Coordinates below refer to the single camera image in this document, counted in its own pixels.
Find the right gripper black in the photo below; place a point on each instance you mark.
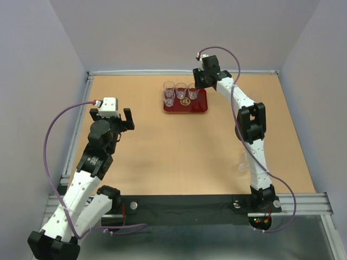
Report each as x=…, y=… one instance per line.
x=198, y=84

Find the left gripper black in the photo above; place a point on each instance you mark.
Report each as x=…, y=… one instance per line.
x=123, y=126

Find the clear glass cluster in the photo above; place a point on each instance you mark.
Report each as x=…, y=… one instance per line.
x=192, y=91
x=243, y=164

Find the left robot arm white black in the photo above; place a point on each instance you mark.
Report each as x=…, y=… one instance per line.
x=73, y=219

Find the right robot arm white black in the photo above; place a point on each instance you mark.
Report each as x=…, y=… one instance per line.
x=250, y=125

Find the red lacquer tray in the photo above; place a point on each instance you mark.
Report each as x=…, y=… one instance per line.
x=187, y=105

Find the clear glass cluster front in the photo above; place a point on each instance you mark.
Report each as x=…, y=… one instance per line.
x=243, y=164

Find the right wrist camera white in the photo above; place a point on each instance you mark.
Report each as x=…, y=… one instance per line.
x=199, y=58

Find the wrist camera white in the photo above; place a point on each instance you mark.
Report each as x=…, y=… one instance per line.
x=108, y=107
x=199, y=58

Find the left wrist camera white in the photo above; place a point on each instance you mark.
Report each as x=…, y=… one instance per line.
x=108, y=107

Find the aluminium frame rail left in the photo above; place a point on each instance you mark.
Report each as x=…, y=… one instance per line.
x=65, y=176

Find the aluminium frame rail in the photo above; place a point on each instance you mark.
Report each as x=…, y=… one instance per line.
x=302, y=228
x=169, y=72
x=65, y=176

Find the aluminium frame rail back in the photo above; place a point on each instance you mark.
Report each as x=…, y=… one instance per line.
x=169, y=72

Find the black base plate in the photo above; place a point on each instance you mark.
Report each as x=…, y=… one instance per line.
x=174, y=210

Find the aluminium frame rail front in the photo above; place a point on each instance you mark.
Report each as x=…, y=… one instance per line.
x=302, y=228

